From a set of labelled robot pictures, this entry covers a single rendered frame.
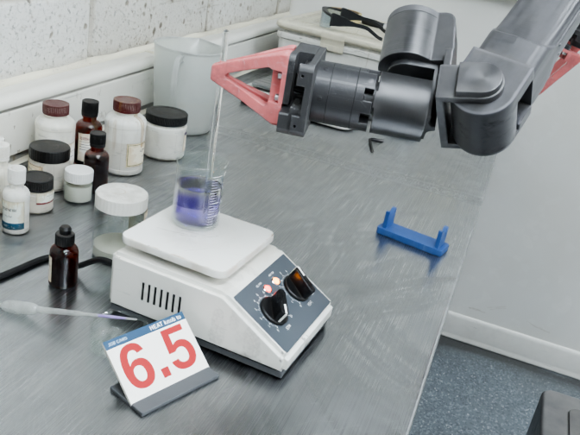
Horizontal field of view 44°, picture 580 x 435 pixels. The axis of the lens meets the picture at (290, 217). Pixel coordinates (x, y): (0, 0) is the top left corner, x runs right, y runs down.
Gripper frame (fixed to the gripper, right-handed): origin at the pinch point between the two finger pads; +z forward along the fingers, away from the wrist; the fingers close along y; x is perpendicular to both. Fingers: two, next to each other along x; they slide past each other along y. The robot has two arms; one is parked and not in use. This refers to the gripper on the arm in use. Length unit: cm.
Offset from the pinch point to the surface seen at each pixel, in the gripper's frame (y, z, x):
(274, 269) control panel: 0.4, -8.0, 19.1
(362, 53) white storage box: -103, -10, 14
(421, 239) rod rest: -28.0, -25.1, 24.8
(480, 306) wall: -134, -59, 89
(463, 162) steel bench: -72, -34, 26
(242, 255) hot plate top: 3.5, -5.0, 16.6
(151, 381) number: 15.8, -0.5, 24.2
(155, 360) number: 14.1, -0.2, 23.2
